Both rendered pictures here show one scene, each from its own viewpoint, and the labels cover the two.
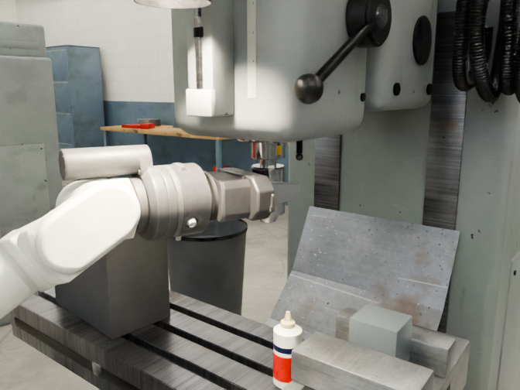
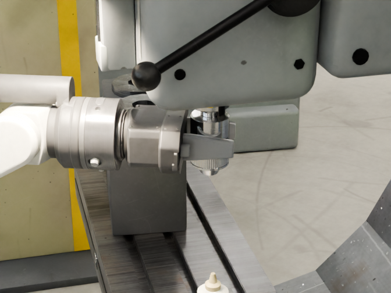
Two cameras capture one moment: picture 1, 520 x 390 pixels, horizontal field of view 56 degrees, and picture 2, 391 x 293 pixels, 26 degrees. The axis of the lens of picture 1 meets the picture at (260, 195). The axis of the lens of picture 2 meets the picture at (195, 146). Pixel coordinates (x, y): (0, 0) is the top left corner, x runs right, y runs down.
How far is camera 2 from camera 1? 0.65 m
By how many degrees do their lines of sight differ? 38
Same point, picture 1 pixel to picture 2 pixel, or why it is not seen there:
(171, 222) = (73, 158)
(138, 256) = not seen: hidden behind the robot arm
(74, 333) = (91, 216)
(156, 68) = not seen: outside the picture
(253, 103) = not seen: hidden behind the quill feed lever
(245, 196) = (153, 148)
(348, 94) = (265, 62)
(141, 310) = (148, 215)
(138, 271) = (146, 174)
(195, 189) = (98, 132)
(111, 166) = (29, 96)
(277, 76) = (147, 47)
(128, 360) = (106, 263)
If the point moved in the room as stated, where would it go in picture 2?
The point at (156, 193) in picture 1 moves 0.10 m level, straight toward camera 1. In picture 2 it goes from (58, 131) to (6, 165)
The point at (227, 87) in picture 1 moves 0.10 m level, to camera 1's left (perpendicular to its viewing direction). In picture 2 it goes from (124, 42) to (60, 25)
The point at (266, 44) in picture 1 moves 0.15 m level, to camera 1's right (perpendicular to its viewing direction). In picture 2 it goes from (142, 13) to (265, 40)
